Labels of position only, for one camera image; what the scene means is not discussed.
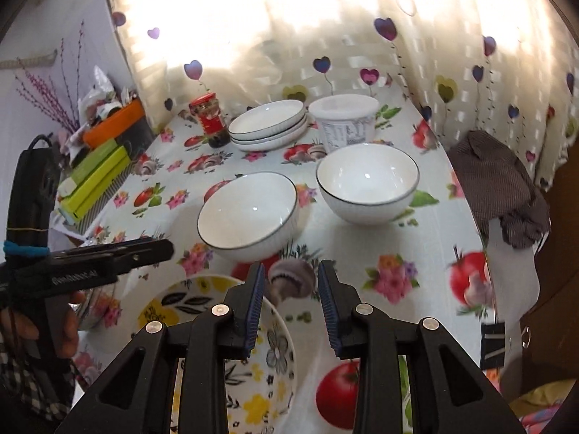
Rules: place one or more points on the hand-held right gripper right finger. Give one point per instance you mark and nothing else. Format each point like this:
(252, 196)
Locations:
(328, 312)

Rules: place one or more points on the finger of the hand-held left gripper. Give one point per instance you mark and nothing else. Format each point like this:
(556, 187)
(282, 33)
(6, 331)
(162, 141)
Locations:
(149, 255)
(117, 246)

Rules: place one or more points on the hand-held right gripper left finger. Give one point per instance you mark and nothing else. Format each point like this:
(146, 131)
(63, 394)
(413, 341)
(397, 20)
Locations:
(254, 316)

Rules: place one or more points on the yellow black floral plate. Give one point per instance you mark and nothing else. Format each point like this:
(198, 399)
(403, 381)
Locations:
(181, 296)

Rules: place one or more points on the white ribbed bowl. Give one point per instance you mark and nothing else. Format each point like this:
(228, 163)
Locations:
(366, 185)
(246, 214)

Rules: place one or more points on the person's left forearm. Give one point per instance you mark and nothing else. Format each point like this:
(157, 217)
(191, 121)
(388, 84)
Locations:
(27, 389)

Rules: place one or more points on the person's left hand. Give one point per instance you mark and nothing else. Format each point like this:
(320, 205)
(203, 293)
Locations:
(74, 325)

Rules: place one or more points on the lime green box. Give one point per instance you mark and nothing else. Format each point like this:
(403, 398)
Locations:
(99, 176)
(90, 203)

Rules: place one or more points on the pale green flat box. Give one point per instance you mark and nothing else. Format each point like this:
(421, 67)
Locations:
(92, 162)

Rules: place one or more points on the vegetable print tablecloth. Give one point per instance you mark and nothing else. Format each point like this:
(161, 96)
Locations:
(407, 244)

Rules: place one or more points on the orange plastic basket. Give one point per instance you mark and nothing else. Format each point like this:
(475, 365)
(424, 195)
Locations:
(115, 122)

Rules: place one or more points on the red label sauce jar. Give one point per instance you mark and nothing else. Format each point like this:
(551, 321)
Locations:
(211, 122)

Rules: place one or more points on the crumpled plastic packets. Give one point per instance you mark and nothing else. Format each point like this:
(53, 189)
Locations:
(102, 95)

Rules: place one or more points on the pink decorative branches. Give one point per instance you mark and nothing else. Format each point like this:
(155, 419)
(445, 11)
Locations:
(54, 95)

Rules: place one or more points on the black binder clip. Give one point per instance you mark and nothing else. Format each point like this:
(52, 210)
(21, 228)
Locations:
(495, 346)

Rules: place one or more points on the white plastic tub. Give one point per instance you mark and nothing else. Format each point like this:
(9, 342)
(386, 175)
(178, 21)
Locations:
(346, 126)

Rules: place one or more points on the brown checked cloth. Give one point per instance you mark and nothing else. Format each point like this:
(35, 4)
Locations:
(493, 181)

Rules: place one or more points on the heart print curtain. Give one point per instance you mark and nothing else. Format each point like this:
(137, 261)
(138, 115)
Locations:
(271, 31)

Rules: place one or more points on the beige wall strip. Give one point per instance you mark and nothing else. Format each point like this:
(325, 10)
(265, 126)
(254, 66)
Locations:
(27, 61)

